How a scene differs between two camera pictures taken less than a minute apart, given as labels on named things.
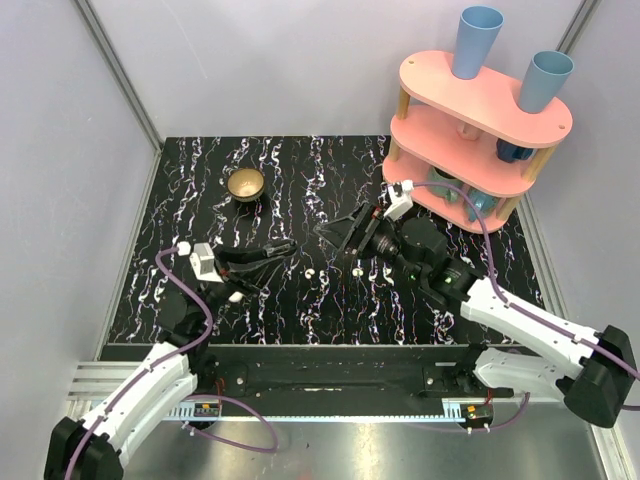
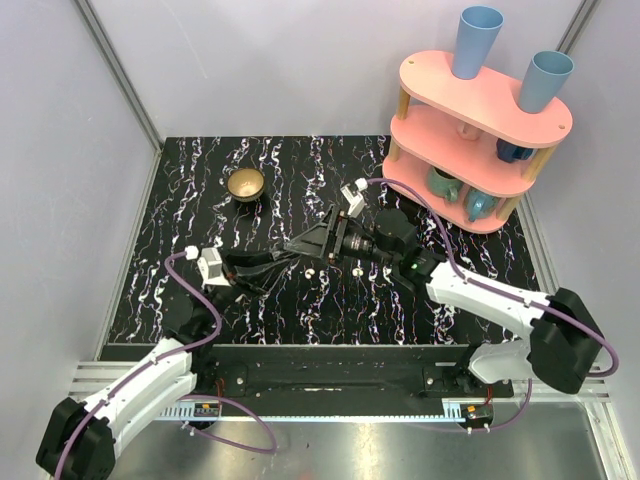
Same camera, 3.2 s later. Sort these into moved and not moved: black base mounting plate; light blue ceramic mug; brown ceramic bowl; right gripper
Moved: right gripper
Not moved: light blue ceramic mug; brown ceramic bowl; black base mounting plate
